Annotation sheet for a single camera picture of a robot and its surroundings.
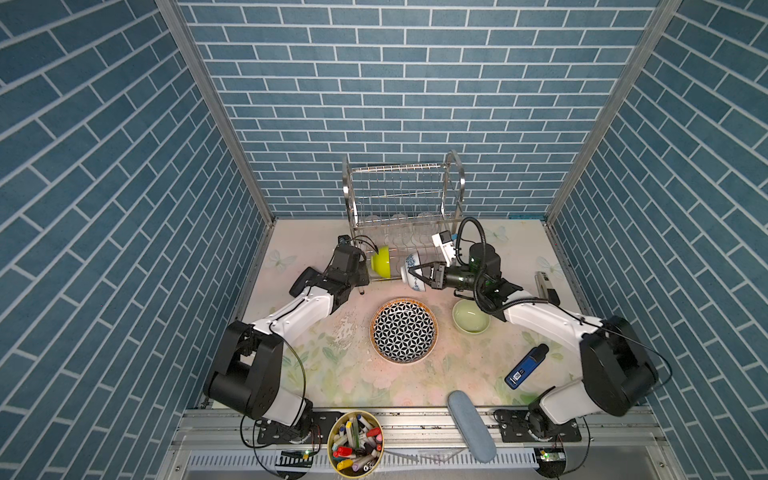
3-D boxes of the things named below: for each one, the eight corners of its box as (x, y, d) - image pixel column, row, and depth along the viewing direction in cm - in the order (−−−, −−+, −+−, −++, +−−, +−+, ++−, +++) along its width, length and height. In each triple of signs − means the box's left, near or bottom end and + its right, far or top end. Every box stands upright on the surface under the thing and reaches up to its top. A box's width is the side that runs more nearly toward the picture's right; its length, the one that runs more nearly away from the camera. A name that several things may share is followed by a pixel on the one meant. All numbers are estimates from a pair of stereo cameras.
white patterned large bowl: (370, 364, 85) (368, 358, 82) (373, 304, 98) (372, 297, 94) (438, 364, 86) (440, 359, 82) (433, 304, 98) (435, 297, 95)
